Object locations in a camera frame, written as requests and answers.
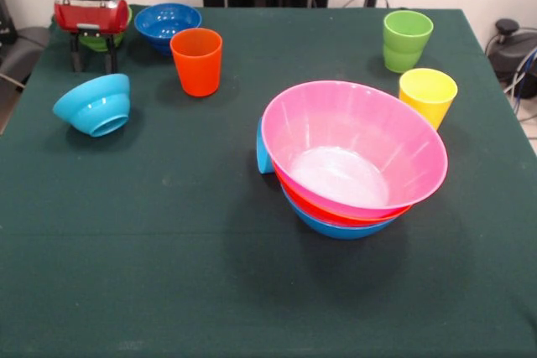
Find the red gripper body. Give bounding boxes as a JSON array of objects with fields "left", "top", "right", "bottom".
[{"left": 53, "top": 0, "right": 129, "bottom": 36}]

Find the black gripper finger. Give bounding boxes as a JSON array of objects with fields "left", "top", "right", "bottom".
[
  {"left": 104, "top": 34, "right": 119, "bottom": 75},
  {"left": 69, "top": 32, "right": 87, "bottom": 73}
]

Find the green ribbed bowl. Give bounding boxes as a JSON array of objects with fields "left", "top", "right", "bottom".
[{"left": 52, "top": 6, "right": 133, "bottom": 54}]

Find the light blue ribbed bowl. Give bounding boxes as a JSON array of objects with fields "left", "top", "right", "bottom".
[{"left": 52, "top": 73, "right": 132, "bottom": 138}]

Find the orange cup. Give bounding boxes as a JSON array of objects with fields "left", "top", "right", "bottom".
[{"left": 169, "top": 28, "right": 223, "bottom": 98}]

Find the light blue cup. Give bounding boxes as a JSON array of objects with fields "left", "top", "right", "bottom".
[{"left": 256, "top": 117, "right": 277, "bottom": 175}]

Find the large pink bowl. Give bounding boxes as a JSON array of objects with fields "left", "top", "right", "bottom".
[{"left": 261, "top": 80, "right": 449, "bottom": 220}]

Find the large orange bowl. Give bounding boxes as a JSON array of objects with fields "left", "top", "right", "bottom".
[{"left": 272, "top": 160, "right": 414, "bottom": 227}]

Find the large blue bowl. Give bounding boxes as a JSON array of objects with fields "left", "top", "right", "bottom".
[{"left": 281, "top": 188, "right": 404, "bottom": 241}]

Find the green cup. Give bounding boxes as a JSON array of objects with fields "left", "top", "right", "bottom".
[{"left": 383, "top": 9, "right": 435, "bottom": 74}]

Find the yellow cup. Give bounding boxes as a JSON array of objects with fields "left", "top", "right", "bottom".
[{"left": 398, "top": 67, "right": 459, "bottom": 132}]

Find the dark blue ribbed bowl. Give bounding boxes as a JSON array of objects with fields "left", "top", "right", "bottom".
[{"left": 133, "top": 2, "right": 204, "bottom": 56}]

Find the dark green tablecloth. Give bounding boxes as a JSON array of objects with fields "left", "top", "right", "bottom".
[{"left": 0, "top": 4, "right": 537, "bottom": 358}]

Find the bundle of floor cables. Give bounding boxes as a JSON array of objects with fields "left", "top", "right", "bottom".
[{"left": 503, "top": 45, "right": 537, "bottom": 141}]

